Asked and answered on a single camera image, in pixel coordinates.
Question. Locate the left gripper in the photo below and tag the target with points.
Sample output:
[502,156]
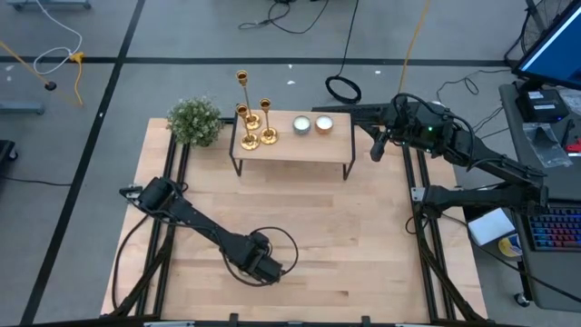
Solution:
[263,269]

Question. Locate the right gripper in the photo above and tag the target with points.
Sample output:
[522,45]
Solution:
[417,127]

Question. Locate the tall gold candlestick holder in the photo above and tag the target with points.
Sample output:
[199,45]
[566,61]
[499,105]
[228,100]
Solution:
[252,121]

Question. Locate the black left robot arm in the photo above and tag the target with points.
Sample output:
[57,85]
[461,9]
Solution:
[199,224]

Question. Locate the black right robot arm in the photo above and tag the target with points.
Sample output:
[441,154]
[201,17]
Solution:
[476,199]

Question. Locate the black textured panel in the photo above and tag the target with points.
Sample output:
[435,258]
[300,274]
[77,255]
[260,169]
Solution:
[345,112]

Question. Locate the wooden shelf riser black legs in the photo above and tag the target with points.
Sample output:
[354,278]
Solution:
[308,147]

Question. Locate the green potted plant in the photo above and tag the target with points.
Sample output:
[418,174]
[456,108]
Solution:
[195,121]

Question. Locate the yellow and blue round pouch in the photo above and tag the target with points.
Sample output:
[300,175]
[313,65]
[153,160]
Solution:
[509,247]

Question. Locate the black box with white labels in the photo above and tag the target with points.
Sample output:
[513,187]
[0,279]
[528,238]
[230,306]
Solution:
[542,111]

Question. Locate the clear plastic bag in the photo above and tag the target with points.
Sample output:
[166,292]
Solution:
[547,145]

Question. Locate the grey desk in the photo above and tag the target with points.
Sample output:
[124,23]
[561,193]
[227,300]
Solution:
[563,177]

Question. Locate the red tool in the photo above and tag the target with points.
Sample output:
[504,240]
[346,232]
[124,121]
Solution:
[575,146]

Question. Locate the backlit rainbow keyboard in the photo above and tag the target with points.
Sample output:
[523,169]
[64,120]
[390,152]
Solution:
[560,231]

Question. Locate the computer monitor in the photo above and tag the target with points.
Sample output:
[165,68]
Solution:
[558,50]

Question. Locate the black caster wheel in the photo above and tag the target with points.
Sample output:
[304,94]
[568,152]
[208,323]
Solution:
[521,299]

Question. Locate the black round puck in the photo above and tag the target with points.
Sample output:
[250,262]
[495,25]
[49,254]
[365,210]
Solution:
[50,86]

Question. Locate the black cart foot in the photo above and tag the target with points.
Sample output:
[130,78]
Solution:
[5,152]

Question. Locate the grey metal bar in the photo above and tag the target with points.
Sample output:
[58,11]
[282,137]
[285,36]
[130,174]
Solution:
[20,108]

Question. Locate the grey cart base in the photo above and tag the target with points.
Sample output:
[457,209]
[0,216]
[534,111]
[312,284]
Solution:
[45,4]

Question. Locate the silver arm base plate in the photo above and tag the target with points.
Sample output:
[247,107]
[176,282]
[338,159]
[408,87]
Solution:
[127,191]
[416,194]

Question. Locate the black aluminium side frame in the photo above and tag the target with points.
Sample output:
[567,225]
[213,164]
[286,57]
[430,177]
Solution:
[427,272]
[169,236]

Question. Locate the black aluminium cross rail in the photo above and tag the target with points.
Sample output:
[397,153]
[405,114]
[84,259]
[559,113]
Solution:
[228,121]

